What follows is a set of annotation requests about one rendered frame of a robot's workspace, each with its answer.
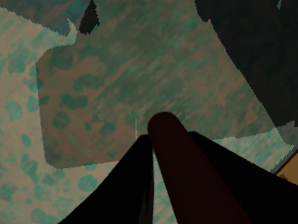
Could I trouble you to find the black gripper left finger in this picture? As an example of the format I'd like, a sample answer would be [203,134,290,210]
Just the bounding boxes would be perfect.
[59,133,154,224]

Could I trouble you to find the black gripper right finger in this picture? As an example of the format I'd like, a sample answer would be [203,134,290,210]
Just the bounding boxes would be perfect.
[188,131,298,224]

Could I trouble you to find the dark red peg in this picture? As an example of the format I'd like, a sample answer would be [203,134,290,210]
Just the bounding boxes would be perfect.
[148,111,253,224]

